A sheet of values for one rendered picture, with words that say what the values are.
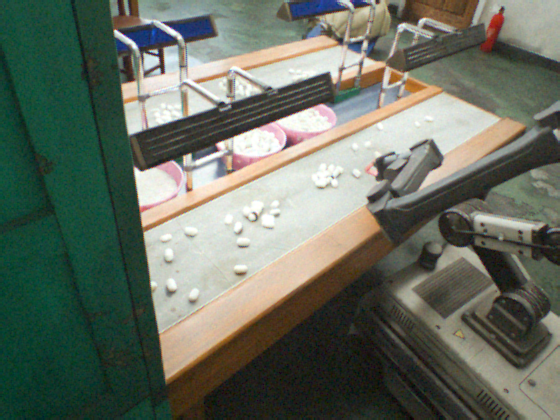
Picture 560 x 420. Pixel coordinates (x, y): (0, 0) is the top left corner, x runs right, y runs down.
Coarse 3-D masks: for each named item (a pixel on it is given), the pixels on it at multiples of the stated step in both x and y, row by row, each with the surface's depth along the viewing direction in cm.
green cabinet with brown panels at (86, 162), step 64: (0, 0) 30; (64, 0) 33; (0, 64) 34; (64, 64) 36; (0, 128) 36; (64, 128) 39; (0, 192) 39; (64, 192) 42; (128, 192) 48; (0, 256) 41; (64, 256) 48; (128, 256) 53; (0, 320) 47; (64, 320) 53; (128, 320) 60; (0, 384) 52; (64, 384) 60; (128, 384) 69
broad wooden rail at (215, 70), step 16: (272, 48) 225; (288, 48) 227; (304, 48) 230; (320, 48) 235; (208, 64) 201; (224, 64) 203; (240, 64) 205; (256, 64) 208; (144, 80) 182; (160, 80) 184; (176, 80) 185; (208, 80) 193; (128, 96) 170
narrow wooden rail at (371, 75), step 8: (376, 64) 223; (384, 64) 224; (352, 72) 212; (368, 72) 215; (376, 72) 220; (384, 72) 226; (344, 80) 204; (352, 80) 209; (360, 80) 214; (368, 80) 219; (376, 80) 224; (344, 88) 208
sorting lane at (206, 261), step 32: (448, 96) 208; (384, 128) 177; (416, 128) 180; (448, 128) 183; (480, 128) 186; (320, 160) 155; (352, 160) 157; (256, 192) 137; (288, 192) 139; (320, 192) 140; (352, 192) 142; (160, 224) 121; (192, 224) 123; (224, 224) 124; (256, 224) 126; (288, 224) 127; (320, 224) 129; (160, 256) 113; (192, 256) 114; (224, 256) 115; (256, 256) 116; (160, 288) 105; (192, 288) 106; (224, 288) 107; (160, 320) 98
